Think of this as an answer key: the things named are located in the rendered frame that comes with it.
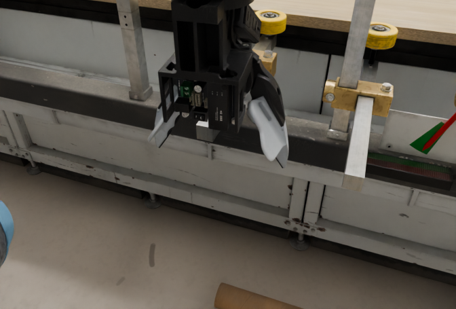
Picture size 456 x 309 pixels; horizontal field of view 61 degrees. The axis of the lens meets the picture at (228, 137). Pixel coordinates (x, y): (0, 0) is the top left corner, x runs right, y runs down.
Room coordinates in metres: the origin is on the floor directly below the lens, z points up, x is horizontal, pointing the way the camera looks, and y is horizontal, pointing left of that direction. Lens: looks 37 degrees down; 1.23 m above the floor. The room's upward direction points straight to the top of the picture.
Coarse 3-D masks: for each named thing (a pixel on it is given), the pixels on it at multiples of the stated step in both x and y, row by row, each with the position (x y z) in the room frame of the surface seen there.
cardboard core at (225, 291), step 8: (224, 288) 0.72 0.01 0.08; (232, 288) 0.73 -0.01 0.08; (216, 296) 0.70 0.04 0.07; (224, 296) 0.70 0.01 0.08; (232, 296) 0.70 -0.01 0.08; (240, 296) 0.70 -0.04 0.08; (248, 296) 0.70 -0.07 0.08; (256, 296) 0.70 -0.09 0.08; (264, 296) 0.70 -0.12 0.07; (216, 304) 0.69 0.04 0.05; (224, 304) 0.68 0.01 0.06; (232, 304) 0.68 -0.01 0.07; (240, 304) 0.67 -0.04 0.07; (248, 304) 0.67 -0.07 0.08; (256, 304) 0.67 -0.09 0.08; (264, 304) 0.67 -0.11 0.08; (272, 304) 0.67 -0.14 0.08; (280, 304) 0.67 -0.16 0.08; (288, 304) 0.67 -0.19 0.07
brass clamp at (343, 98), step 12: (336, 84) 0.72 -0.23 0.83; (360, 84) 0.72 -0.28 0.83; (372, 84) 0.72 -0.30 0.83; (324, 96) 0.71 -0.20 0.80; (336, 96) 0.71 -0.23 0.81; (348, 96) 0.70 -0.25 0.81; (372, 96) 0.68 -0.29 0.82; (384, 96) 0.67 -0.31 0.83; (336, 108) 0.70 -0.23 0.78; (348, 108) 0.70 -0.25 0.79; (384, 108) 0.67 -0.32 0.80
